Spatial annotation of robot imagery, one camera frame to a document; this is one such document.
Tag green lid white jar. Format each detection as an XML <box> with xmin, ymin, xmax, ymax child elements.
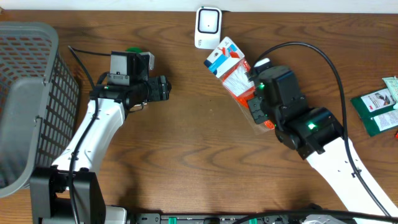
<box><xmin>126</xmin><ymin>47</ymin><xmax>143</xmax><ymax>54</ymax></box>

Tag red dustpan brush package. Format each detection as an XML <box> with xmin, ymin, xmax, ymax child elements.
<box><xmin>204</xmin><ymin>37</ymin><xmax>274</xmax><ymax>134</ymax></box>

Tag green grip gloves package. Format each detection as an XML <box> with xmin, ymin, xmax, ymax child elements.
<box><xmin>350</xmin><ymin>88</ymin><xmax>397</xmax><ymax>137</ymax></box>

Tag pale green wipes packet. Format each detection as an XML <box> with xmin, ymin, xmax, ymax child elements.
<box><xmin>382</xmin><ymin>77</ymin><xmax>398</xmax><ymax>110</ymax></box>

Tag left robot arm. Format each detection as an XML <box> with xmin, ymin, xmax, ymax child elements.
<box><xmin>30</xmin><ymin>51</ymin><xmax>172</xmax><ymax>223</ymax></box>

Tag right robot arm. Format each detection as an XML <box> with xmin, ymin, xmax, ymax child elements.
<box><xmin>248</xmin><ymin>66</ymin><xmax>397</xmax><ymax>219</ymax></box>

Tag white barcode scanner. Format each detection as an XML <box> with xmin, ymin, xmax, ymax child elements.
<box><xmin>194</xmin><ymin>6</ymin><xmax>222</xmax><ymax>50</ymax></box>

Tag grey plastic mesh basket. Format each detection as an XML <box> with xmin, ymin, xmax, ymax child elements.
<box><xmin>1</xmin><ymin>22</ymin><xmax>80</xmax><ymax>197</ymax></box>

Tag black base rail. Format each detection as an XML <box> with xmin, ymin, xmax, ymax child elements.
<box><xmin>105</xmin><ymin>212</ymin><xmax>368</xmax><ymax>224</ymax></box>

